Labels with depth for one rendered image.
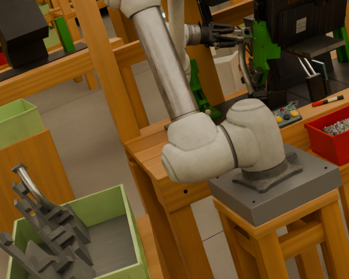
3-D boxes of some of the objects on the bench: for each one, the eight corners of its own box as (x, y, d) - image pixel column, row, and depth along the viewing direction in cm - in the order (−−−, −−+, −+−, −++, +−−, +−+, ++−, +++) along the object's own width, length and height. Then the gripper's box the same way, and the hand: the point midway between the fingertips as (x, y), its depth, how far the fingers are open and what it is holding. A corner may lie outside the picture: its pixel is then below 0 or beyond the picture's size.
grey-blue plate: (332, 93, 293) (325, 62, 288) (328, 95, 292) (321, 64, 288) (321, 89, 301) (314, 58, 297) (317, 91, 301) (310, 60, 296)
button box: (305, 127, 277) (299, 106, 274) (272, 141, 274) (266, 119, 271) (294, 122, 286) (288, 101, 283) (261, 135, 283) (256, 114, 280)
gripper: (205, 45, 283) (257, 46, 292) (196, 14, 290) (247, 15, 299) (199, 56, 290) (250, 56, 298) (191, 25, 297) (241, 26, 305)
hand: (242, 36), depth 297 cm, fingers closed on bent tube, 3 cm apart
